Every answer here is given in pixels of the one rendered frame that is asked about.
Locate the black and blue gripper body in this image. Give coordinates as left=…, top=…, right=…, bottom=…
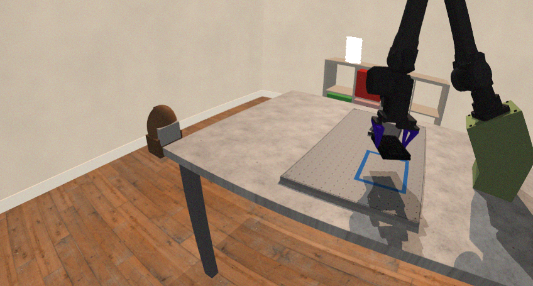
left=371, top=95, right=420, bottom=131

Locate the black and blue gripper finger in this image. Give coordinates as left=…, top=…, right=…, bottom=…
left=402, top=129, right=419, bottom=148
left=371, top=120, right=385, bottom=148

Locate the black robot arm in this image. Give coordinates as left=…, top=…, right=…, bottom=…
left=366, top=0, right=510, bottom=121

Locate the blue taped rectangle outline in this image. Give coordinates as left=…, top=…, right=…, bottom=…
left=354, top=150, right=409, bottom=194

